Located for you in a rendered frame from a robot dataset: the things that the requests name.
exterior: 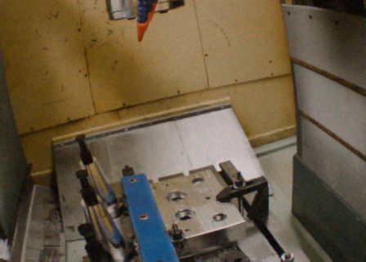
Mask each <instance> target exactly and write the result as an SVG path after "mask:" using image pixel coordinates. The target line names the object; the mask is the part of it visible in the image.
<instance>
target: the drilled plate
mask: <svg viewBox="0 0 366 262"><path fill-rule="evenodd" d="M202 176H203V178H202ZM197 177H198V179H197ZM192 179H193V180H192ZM190 180H191V181H190ZM183 182H184V183H183ZM201 182H202V183H201ZM163 183H166V184H165V185H166V186H165V185H164V186H165V187H163ZM173 183H175V184H173ZM191 183H192V184H191ZM197 183H198V184H197ZM194 184H197V185H194ZM154 186H156V188H155V187H154ZM172 186H173V187H172ZM150 187H151V189H152V190H153V191H154V192H153V194H154V196H155V197H154V198H155V201H156V203H157V204H158V208H159V211H160V213H161V216H162V218H163V222H164V224H165V226H166V228H167V230H171V228H172V224H177V225H178V228H180V229H181V230H182V231H183V233H184V234H185V237H186V241H187V242H188V244H189V245H190V248H191V250H192V252H193V251H197V250H201V249H205V248H209V247H211V246H215V245H220V244H223V243H226V242H230V241H234V240H235V239H239V238H243V237H245V236H246V224H245V221H246V220H245V219H244V218H243V217H242V215H240V212H239V211H238V209H237V208H236V206H235V205H234V203H233V202H232V201H231V200H230V199H229V200H226V201H219V202H216V200H217V199H216V195H217V194H218V193H219V192H220V191H221V190H222V189H223V188H222V187H221V185H220V183H219V182H218V180H217V178H216V177H215V176H214V175H213V173H212V172H211V171H210V170H207V171H202V172H199V173H195V174H192V175H186V176H182V177H179V178H172V179H169V180H164V181H160V182H157V183H150ZM182 189H183V191H184V192H183V191H182ZM170 190H171V191H172V192H171V193H170V192H169V191H170ZM176 190H179V191H176ZM213 191H214V192H213ZM166 193H167V194H166ZM188 193H190V195H188ZM198 193H199V195H197V194H198ZM162 194H163V195H162ZM186 194H187V195H186ZM185 195H186V197H185V198H184V199H183V196H185ZM195 196H196V197H195ZM200 196H201V197H200ZM165 197H166V198H165ZM178 199H180V200H179V201H177V200H178ZM213 199H214V200H213ZM168 200H169V201H168ZM173 201H175V202H173ZM217 201H218V200H217ZM191 209H192V210H191ZM175 212H176V213H175ZM219 212H220V213H219ZM166 214H167V215H166ZM214 214H216V215H214ZM174 215H175V218H174V217H173V216H174ZM212 215H213V216H212ZM196 216H197V217H196ZM192 217H195V219H194V218H193V219H192ZM212 218H213V219H215V220H213V219H212ZM172 219H173V220H172ZM176 219H177V220H176ZM184 219H185V221H184ZM187 219H188V220H187ZM169 220H170V221H169ZM211 220H213V221H211ZM217 220H218V221H217ZM220 220H221V221H220ZM171 221H172V222H171ZM215 221H216V222H215ZM168 222H169V223H170V224H169V223H168ZM178 223H179V224H178ZM185 224H186V225H185ZM188 225H189V226H188ZM191 225H192V226H191ZM187 226H188V227H189V228H188V227H187ZM185 227H186V228H188V229H186V228H185ZM184 228H185V229H184ZM184 230H185V232H184Z"/></svg>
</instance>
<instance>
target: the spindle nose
mask: <svg viewBox="0 0 366 262"><path fill-rule="evenodd" d="M138 2H139V1H137V0H105V3H106V4H105V6H106V10H107V13H108V15H109V16H108V18H109V21H117V20H124V19H129V18H134V17H137V14H138V12H139V11H137V8H138V5H137V3H138ZM184 6H186V1H185V0H158V4H157V6H156V8H155V11H154V13H156V12H163V11H170V10H173V9H177V8H182V7H184Z"/></svg>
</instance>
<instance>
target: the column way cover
mask: <svg viewBox="0 0 366 262"><path fill-rule="evenodd" d="M281 6H282V12H283V18H284V24H285V27H286V34H287V36H288V48H289V52H290V60H291V61H292V62H293V63H294V73H295V76H296V88H297V100H298V113H299V114H300V115H301V132H302V133H301V146H302V155H301V160H302V162H303V163H305V164H306V165H307V166H308V167H309V168H310V169H311V170H312V171H313V172H314V173H315V174H316V175H317V176H318V177H319V178H320V179H322V181H324V183H325V184H327V185H328V186H329V187H331V189H332V190H333V191H335V192H336V193H337V195H339V196H340V197H341V198H342V199H343V200H345V201H346V202H347V204H349V205H350V206H351V207H352V208H353V209H354V210H355V211H356V212H357V213H358V214H359V215H360V216H362V218H363V219H364V220H366V16H362V15H358V14H354V13H347V12H343V11H335V10H329V9H323V8H319V7H307V6H302V5H300V6H298V5H296V6H295V5H293V6H292V5H286V4H283V5H282V4H281Z"/></svg>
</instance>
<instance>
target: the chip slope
mask: <svg viewBox="0 0 366 262"><path fill-rule="evenodd" d="M85 142H86V145H87V148H88V149H90V150H91V154H92V156H93V157H95V158H96V159H97V161H98V164H99V165H100V168H101V170H102V171H103V173H104V175H105V177H106V179H107V180H108V182H109V184H110V183H113V182H119V181H121V178H123V170H122V169H125V167H124V166H125V165H128V166H129V167H132V168H133V170H134V174H135V175H138V174H141V173H145V174H146V178H147V180H153V182H154V183H157V182H159V181H158V178H159V177H162V176H168V175H174V174H177V173H181V172H183V173H184V175H185V176H186V175H189V171H190V170H193V169H197V168H200V167H206V166H209V165H213V166H214V167H215V168H216V169H217V171H220V170H221V169H220V167H219V165H218V163H219V162H225V161H229V160H230V161H231V162H232V163H233V164H234V165H235V166H236V167H237V170H238V171H241V173H242V176H243V177H244V178H245V179H246V180H252V179H255V178H257V177H259V176H261V175H264V177H266V176H265V173H264V172H263V170H262V167H261V166H260V164H259V161H258V160H257V158H256V154H255V153H254V151H253V150H252V148H251V147H252V146H251V145H250V143H249V141H248V139H247V137H246V135H245V134H244V132H243V129H242V127H241V126H240V125H239V122H238V120H237V118H236V116H235V114H234V111H233V109H232V108H231V103H228V104H227V103H224V104H218V105H214V106H211V107H207V108H203V109H196V110H193V111H189V112H185V113H179V114H175V115H171V116H167V117H163V118H157V119H153V120H149V121H145V122H139V123H136V124H132V125H129V126H125V127H120V128H115V129H113V130H109V131H103V132H97V133H93V134H90V135H86V139H85ZM53 145H54V148H55V155H56V177H57V180H58V189H59V198H60V206H61V213H62V220H63V225H64V227H65V226H70V225H74V227H75V230H74V231H75V232H74V233H71V231H67V230H66V229H65V238H66V241H67V242H71V241H72V242H73V241H80V240H84V237H83V236H82V235H80V234H79V233H78V226H79V225H81V224H83V210H82V204H81V200H82V195H81V192H80V190H81V189H82V185H81V183H80V180H79V179H78V178H77V176H76V175H75V172H76V171H80V170H81V169H80V165H79V163H80V162H81V158H80V156H79V152H80V151H81V149H80V147H79V145H78V142H77V141H76V139H75V138H74V139H71V140H66V141H61V142H58V143H55V144H53Z"/></svg>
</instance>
